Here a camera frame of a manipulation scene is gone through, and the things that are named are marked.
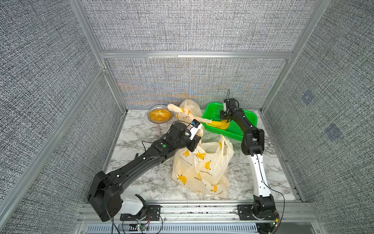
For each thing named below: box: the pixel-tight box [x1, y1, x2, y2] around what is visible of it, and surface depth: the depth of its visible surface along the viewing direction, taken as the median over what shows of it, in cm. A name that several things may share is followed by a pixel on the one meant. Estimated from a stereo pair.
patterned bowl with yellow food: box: [147, 104, 174, 124], surface depth 112 cm
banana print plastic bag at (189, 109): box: [167, 99, 213, 137], surface depth 94 cm
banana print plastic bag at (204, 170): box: [172, 135, 235, 199], surface depth 75 cm
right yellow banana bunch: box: [206, 119, 231, 130], surface depth 105 cm
